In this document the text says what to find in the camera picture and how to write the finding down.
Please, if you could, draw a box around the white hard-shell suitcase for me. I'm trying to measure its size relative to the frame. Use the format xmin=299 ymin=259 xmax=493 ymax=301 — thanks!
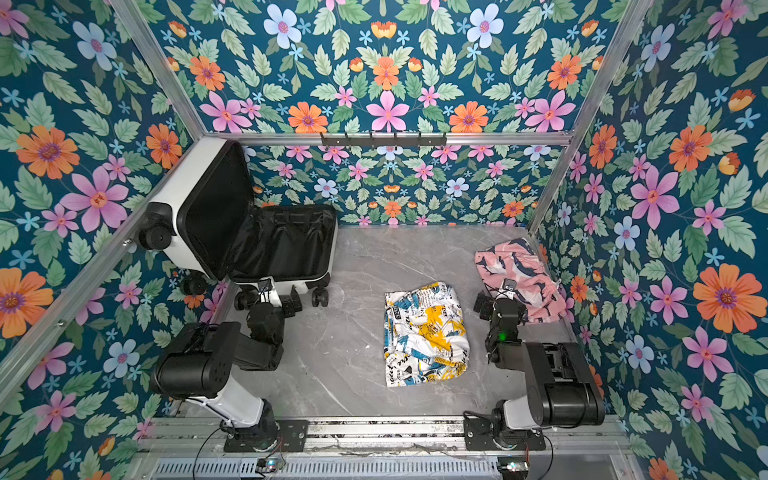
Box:
xmin=138 ymin=138 xmax=338 ymax=307

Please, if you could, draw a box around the black hook rail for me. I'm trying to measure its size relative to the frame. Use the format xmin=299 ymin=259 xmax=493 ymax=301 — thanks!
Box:
xmin=320 ymin=133 xmax=448 ymax=148

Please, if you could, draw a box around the white yellow blue printed garment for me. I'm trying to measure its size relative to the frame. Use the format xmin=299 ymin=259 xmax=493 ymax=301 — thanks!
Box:
xmin=383 ymin=282 xmax=470 ymax=388

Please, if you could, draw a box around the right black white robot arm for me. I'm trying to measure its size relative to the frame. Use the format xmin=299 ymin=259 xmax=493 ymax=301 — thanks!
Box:
xmin=463 ymin=293 xmax=606 ymax=449

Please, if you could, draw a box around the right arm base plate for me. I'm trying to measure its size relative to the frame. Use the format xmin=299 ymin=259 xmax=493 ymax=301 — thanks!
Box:
xmin=462 ymin=413 xmax=547 ymax=452

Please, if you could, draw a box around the pink navy patterned garment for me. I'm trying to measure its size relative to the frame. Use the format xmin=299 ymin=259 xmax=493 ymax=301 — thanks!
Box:
xmin=474 ymin=238 xmax=567 ymax=323

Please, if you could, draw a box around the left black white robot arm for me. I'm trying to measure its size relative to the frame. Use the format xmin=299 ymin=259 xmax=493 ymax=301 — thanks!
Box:
xmin=150 ymin=282 xmax=303 ymax=452

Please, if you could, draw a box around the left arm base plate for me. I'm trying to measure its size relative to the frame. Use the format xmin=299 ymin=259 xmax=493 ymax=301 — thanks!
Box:
xmin=223 ymin=420 xmax=310 ymax=453

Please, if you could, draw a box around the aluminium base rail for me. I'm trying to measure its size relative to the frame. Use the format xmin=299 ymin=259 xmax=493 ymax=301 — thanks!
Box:
xmin=137 ymin=415 xmax=631 ymax=459

